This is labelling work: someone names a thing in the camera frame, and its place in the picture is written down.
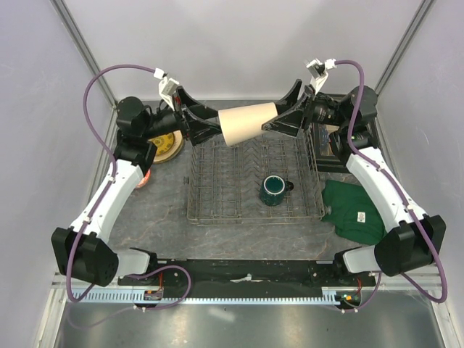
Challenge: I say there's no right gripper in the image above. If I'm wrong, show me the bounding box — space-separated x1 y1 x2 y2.
261 79 349 138

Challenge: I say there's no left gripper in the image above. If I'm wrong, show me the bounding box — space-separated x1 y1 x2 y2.
142 86 225 146

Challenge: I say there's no cream bird plate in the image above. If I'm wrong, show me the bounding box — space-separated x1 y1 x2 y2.
150 130 184 164

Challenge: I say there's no beige cup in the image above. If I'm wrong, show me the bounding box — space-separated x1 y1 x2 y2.
218 102 278 147

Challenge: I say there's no yellow patterned small plate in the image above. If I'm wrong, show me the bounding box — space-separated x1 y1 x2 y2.
150 133 175 157

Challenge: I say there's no dark green mug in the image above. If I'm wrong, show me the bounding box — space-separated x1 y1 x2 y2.
259 175 294 207

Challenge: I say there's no white red patterned bowl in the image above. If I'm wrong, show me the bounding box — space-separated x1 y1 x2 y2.
136 170 151 189

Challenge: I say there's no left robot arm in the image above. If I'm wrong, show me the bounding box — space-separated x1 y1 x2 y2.
51 87 221 286

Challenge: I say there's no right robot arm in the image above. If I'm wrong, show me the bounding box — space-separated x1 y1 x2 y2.
262 80 446 286

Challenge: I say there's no black glass-lid display box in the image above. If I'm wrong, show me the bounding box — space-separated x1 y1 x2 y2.
312 123 349 173

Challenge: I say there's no green cloth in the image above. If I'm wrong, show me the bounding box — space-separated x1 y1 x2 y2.
322 180 386 245

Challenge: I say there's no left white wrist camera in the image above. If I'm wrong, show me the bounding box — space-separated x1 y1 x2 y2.
153 67 180 110

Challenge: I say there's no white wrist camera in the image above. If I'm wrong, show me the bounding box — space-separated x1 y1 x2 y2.
305 59 336 95
153 67 180 110

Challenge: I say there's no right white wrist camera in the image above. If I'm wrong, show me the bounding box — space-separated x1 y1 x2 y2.
305 59 336 95

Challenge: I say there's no wire dish rack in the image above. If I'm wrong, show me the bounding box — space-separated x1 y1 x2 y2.
187 130 326 225

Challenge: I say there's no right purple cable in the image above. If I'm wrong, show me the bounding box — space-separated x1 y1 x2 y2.
333 59 449 315

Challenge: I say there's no purple cable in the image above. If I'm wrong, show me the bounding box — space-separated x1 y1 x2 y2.
333 59 449 315
65 64 193 329

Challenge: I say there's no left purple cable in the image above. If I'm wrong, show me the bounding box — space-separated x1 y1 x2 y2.
65 64 193 329

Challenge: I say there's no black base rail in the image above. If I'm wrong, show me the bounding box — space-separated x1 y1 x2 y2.
117 257 378 295

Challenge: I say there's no slotted cable duct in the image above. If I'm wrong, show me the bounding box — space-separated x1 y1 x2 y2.
81 288 362 306

